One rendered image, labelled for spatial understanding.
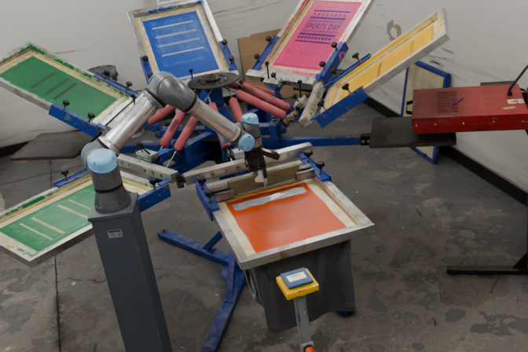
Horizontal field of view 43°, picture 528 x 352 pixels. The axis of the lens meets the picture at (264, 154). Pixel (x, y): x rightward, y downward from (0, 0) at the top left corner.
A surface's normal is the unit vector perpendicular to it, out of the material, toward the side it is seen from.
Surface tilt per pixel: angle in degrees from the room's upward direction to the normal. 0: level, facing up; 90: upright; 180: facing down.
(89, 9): 90
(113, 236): 90
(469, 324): 0
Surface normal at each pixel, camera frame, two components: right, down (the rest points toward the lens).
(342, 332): -0.13, -0.91
